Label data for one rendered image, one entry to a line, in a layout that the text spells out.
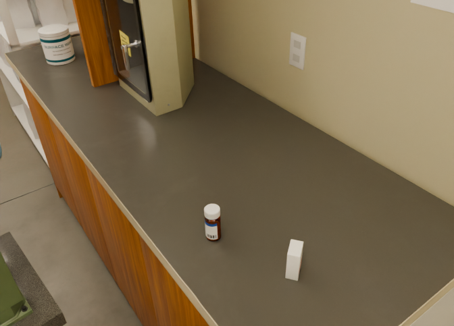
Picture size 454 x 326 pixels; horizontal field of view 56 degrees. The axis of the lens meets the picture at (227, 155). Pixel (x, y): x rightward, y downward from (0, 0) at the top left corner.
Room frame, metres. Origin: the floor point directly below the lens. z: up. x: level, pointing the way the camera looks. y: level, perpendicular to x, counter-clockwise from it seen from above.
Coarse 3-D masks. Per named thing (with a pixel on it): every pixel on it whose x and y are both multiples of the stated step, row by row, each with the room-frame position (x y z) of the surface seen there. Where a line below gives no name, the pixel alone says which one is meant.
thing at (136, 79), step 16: (112, 0) 1.51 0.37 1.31; (128, 0) 1.39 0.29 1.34; (112, 16) 1.53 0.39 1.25; (128, 16) 1.41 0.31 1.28; (112, 32) 1.56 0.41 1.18; (128, 32) 1.43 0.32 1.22; (112, 48) 1.58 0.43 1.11; (144, 48) 1.35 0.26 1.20; (144, 64) 1.35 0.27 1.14; (128, 80) 1.49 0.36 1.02; (144, 80) 1.37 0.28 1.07; (144, 96) 1.38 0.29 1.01
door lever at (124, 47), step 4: (124, 44) 1.36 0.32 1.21; (128, 44) 1.37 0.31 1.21; (132, 44) 1.37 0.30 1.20; (136, 44) 1.37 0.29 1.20; (124, 48) 1.35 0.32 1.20; (124, 52) 1.35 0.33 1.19; (124, 56) 1.35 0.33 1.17; (128, 56) 1.36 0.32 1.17; (124, 60) 1.36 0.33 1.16; (128, 60) 1.36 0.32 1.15; (128, 64) 1.35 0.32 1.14; (128, 68) 1.35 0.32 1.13
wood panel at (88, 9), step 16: (80, 0) 1.61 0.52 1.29; (96, 0) 1.65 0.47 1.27; (80, 16) 1.61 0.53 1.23; (96, 16) 1.64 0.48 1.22; (192, 16) 1.88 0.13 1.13; (80, 32) 1.62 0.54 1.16; (96, 32) 1.63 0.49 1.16; (192, 32) 1.88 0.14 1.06; (96, 48) 1.63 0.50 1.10; (192, 48) 1.87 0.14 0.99; (96, 64) 1.62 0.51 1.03; (96, 80) 1.61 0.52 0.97; (112, 80) 1.65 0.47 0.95
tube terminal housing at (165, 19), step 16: (144, 0) 1.36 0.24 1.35; (160, 0) 1.39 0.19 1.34; (176, 0) 1.46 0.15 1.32; (144, 16) 1.35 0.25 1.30; (160, 16) 1.38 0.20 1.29; (176, 16) 1.44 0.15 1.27; (144, 32) 1.35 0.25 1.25; (160, 32) 1.38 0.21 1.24; (176, 32) 1.43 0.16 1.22; (160, 48) 1.38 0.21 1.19; (176, 48) 1.41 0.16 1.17; (160, 64) 1.37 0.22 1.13; (176, 64) 1.41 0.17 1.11; (192, 64) 1.59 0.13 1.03; (160, 80) 1.37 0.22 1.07; (176, 80) 1.40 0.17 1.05; (192, 80) 1.57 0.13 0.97; (160, 96) 1.36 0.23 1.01; (176, 96) 1.40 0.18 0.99; (160, 112) 1.36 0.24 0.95
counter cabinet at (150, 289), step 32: (32, 96) 1.83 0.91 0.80; (64, 160) 1.57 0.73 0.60; (64, 192) 1.81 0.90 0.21; (96, 192) 1.21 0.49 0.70; (96, 224) 1.34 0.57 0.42; (128, 224) 0.96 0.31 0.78; (128, 256) 1.03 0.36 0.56; (128, 288) 1.12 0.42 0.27; (160, 288) 0.82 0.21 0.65; (160, 320) 0.86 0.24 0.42; (192, 320) 0.66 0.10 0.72; (416, 320) 0.53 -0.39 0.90; (448, 320) 0.64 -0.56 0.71
